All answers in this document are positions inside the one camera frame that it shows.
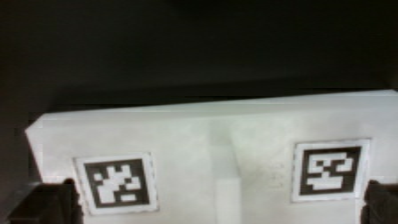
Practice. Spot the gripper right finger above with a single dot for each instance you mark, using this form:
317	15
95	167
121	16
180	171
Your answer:
381	209

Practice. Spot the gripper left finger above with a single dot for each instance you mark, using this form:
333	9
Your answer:
50	206

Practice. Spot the white cabinet body box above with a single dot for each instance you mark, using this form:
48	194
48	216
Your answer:
242	162

